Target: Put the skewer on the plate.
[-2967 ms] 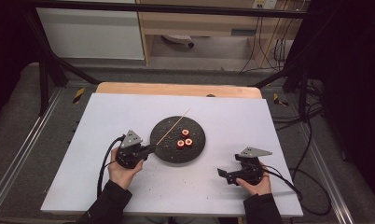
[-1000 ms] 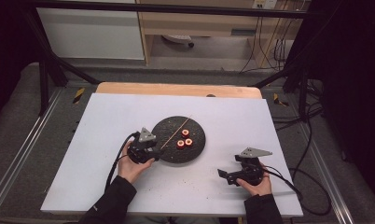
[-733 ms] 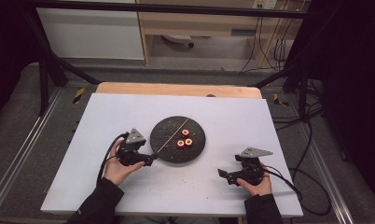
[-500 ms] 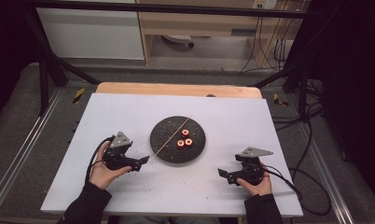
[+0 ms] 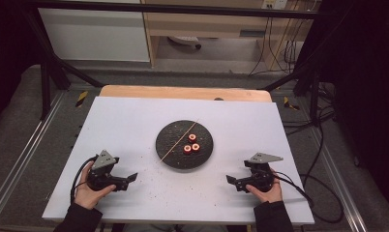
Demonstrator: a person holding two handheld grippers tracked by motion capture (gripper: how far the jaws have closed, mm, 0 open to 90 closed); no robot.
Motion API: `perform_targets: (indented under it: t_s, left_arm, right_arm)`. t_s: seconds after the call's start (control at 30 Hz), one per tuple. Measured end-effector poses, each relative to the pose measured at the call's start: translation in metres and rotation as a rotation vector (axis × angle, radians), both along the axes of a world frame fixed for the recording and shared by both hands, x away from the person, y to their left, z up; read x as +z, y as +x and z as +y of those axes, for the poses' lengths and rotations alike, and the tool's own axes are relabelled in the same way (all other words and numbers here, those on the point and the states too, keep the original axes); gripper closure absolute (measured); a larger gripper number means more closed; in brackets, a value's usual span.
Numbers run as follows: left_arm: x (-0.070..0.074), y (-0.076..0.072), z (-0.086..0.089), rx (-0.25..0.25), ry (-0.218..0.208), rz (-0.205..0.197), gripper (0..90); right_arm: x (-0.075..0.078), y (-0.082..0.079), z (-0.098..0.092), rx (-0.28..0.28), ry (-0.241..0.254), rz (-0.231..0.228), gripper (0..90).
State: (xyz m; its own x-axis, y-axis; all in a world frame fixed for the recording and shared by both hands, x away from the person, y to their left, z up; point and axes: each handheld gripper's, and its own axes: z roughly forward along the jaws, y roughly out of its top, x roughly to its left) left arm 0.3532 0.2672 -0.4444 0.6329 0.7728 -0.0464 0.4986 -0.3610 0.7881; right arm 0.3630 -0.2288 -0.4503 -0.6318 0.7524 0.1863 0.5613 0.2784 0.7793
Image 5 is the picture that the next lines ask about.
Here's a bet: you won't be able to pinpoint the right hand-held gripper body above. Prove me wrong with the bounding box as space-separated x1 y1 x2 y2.
243 152 284 193

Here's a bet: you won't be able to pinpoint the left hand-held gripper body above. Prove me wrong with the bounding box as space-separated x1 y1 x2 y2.
85 149 120 192

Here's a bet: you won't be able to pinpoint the black round plate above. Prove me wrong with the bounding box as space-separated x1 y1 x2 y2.
155 119 215 170

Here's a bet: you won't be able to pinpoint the wooden skewer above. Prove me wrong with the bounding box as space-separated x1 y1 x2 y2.
159 119 200 163

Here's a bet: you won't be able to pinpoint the person's right hand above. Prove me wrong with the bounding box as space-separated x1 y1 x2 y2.
246 170 284 204

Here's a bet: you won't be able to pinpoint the person's left hand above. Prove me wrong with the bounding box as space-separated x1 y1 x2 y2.
74 160 117 211

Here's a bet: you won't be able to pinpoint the yellow black floor tape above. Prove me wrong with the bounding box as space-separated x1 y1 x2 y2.
283 95 301 111
75 90 90 108

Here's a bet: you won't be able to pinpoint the wooden table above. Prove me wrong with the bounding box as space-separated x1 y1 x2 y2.
99 84 274 103

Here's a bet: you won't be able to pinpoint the black metal stand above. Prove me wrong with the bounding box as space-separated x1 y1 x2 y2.
260 0 356 128
21 6 105 121

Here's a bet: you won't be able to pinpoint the white cabinet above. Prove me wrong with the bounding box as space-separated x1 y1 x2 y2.
37 7 151 63

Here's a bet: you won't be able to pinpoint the white device under desk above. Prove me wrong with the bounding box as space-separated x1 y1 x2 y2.
166 35 202 50

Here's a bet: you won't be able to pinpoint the light wooden desk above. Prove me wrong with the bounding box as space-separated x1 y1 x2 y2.
139 0 314 71

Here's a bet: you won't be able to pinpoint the black metal crossbar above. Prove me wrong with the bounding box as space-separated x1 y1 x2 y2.
21 0 324 20

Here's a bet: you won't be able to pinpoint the white power strip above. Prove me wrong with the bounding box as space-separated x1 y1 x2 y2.
261 0 289 11

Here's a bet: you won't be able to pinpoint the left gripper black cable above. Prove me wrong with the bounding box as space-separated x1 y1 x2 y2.
69 155 99 205

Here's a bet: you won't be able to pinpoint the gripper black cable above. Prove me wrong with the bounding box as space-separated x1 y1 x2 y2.
272 170 345 224
69 155 99 205

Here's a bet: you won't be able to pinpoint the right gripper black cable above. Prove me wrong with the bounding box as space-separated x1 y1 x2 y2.
272 170 345 224

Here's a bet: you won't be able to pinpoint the aluminium floor rail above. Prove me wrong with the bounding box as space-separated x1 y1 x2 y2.
311 125 369 232
0 91 67 224

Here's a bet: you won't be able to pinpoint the black floor cables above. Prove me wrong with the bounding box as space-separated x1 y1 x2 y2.
281 81 338 137

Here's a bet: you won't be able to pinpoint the hanging black cables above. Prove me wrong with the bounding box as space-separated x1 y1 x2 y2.
248 14 314 77

